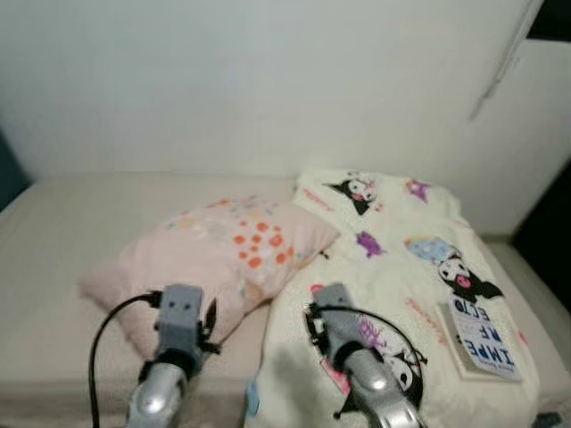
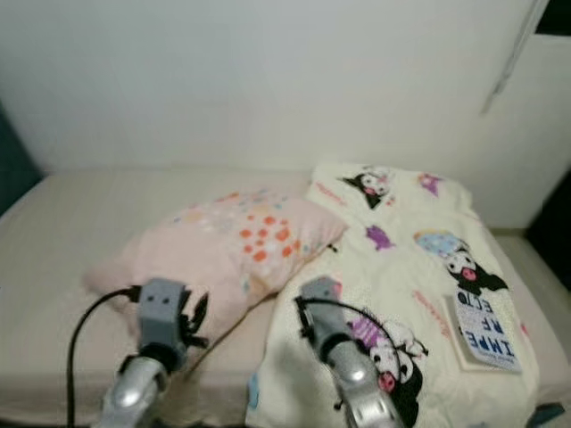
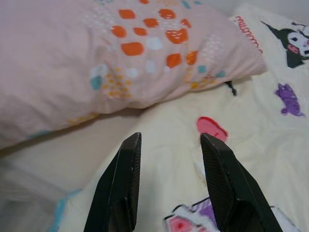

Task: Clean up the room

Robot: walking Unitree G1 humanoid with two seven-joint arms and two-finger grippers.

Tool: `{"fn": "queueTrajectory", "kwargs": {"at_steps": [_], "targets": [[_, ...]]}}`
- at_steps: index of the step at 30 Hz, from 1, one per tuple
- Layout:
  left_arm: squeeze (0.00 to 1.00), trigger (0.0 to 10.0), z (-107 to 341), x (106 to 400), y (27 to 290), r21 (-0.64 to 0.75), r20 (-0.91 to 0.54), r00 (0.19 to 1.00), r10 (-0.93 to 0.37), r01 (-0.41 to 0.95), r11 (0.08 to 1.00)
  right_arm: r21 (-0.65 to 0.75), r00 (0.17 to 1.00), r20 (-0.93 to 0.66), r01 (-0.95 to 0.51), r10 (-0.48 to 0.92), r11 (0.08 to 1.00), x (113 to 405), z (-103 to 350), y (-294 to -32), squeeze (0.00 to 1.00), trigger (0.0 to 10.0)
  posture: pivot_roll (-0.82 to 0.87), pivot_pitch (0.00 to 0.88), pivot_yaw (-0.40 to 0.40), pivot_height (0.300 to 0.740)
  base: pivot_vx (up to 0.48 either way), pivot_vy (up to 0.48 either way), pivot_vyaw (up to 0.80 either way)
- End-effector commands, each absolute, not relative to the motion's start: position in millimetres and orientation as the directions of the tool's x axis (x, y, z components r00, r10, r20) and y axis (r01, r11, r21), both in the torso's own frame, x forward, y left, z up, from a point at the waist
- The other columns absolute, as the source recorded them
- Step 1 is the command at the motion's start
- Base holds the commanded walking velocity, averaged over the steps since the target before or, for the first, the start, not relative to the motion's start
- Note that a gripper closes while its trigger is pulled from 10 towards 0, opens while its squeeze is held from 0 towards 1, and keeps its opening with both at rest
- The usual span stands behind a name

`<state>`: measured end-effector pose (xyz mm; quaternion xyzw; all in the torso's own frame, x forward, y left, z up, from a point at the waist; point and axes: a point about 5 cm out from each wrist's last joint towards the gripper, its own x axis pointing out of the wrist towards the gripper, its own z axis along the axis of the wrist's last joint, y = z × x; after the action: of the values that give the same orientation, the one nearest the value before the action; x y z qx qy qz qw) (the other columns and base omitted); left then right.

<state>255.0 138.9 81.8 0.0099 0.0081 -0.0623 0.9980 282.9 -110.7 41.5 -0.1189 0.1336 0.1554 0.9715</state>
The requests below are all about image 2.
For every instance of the pink floral pillow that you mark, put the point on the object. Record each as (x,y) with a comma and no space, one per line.
(232,250)

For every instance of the cream cartoon print blanket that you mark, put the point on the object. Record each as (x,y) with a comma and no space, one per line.
(401,267)

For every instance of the white blue lettered book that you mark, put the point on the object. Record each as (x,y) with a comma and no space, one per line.
(486,334)

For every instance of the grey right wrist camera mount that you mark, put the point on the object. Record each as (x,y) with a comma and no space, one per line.
(321,303)

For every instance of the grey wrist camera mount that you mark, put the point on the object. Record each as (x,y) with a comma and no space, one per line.
(321,303)
(162,308)

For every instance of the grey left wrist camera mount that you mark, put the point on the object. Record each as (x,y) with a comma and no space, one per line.
(162,308)

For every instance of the white wall conduit strip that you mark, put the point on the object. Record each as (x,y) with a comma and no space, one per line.
(513,58)

